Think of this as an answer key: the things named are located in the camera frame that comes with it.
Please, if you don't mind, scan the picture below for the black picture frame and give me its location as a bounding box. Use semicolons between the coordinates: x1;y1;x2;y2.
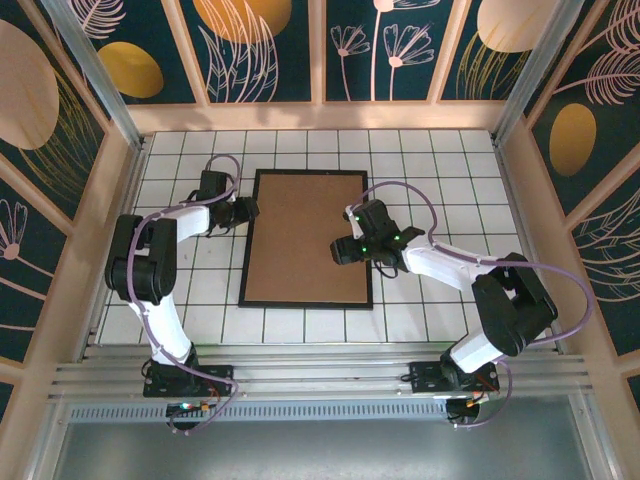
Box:
237;168;375;310

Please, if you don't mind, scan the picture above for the grey metal sheet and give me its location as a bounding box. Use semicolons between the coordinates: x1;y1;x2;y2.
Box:
29;417;614;480

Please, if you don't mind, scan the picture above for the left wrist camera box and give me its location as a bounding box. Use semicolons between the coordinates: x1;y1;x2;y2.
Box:
197;169;239;204

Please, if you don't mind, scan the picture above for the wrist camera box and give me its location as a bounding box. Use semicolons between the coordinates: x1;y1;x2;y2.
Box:
197;169;239;204
343;199;401;246

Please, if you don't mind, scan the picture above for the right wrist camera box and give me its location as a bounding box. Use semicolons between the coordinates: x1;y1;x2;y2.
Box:
343;199;401;246

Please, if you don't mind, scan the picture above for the aluminium table side rail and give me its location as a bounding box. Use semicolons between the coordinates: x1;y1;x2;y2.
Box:
492;132;566;351
87;134;149;351

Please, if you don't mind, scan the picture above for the narrow aluminium extrusion rail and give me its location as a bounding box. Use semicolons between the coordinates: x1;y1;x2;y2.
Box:
79;342;564;359

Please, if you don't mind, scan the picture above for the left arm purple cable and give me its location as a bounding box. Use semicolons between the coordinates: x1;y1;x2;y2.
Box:
127;154;244;435

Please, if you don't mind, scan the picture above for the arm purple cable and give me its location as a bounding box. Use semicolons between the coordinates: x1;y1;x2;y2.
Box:
127;154;244;435
349;180;597;430

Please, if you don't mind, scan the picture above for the wide aluminium extrusion rail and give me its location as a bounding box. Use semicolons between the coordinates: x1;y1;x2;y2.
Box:
47;355;596;401

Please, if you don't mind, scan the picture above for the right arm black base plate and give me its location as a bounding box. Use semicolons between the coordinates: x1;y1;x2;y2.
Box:
407;360;500;399

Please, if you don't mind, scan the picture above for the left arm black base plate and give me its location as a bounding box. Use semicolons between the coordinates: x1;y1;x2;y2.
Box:
143;363;236;399

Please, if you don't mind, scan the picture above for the perforated metal cable duct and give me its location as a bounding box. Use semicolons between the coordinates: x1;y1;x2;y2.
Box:
67;403;451;424

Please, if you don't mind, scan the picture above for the gold oval wall panel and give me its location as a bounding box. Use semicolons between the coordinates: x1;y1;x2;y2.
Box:
64;0;210;106
522;0;640;216

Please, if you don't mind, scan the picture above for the orange disc leaves wall panel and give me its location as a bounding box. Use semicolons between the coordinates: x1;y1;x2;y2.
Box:
177;0;321;105

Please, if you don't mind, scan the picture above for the aluminium corner post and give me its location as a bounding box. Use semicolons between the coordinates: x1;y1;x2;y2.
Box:
492;0;586;146
39;0;146;151

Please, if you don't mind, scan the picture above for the pink flowers wall panel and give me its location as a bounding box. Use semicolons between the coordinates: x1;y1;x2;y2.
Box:
323;0;459;104

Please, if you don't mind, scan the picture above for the single flower wall panel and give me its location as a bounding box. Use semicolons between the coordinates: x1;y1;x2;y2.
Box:
0;164;76;366

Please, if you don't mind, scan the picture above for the beige disc wall panel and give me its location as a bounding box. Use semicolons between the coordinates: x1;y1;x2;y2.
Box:
0;0;112;226
438;0;546;103

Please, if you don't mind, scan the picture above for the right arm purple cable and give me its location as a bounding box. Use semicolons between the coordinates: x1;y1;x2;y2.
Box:
349;180;597;430

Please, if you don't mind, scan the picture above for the feather line wall panel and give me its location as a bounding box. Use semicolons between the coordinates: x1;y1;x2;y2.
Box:
567;184;640;359

